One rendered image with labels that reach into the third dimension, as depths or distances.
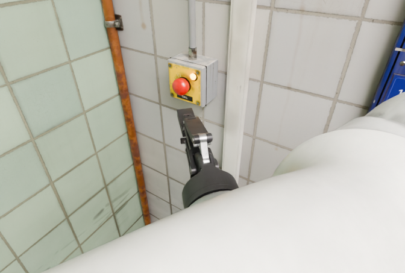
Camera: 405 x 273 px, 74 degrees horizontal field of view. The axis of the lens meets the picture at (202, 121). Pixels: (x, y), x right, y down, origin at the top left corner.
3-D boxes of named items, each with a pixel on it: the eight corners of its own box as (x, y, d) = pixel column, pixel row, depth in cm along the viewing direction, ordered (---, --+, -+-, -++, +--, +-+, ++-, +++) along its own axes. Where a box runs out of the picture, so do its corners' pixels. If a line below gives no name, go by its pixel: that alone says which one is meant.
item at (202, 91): (185, 87, 72) (184, 50, 67) (217, 96, 68) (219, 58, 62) (168, 97, 67) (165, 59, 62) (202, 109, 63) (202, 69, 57)
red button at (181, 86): (179, 88, 65) (179, 73, 63) (193, 93, 63) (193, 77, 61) (170, 94, 62) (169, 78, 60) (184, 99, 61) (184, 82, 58)
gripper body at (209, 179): (184, 193, 30) (173, 143, 37) (187, 238, 35) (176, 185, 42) (248, 182, 31) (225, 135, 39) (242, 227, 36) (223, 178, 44)
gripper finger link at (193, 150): (191, 178, 37) (191, 170, 36) (179, 129, 46) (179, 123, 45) (219, 173, 38) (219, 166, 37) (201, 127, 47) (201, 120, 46)
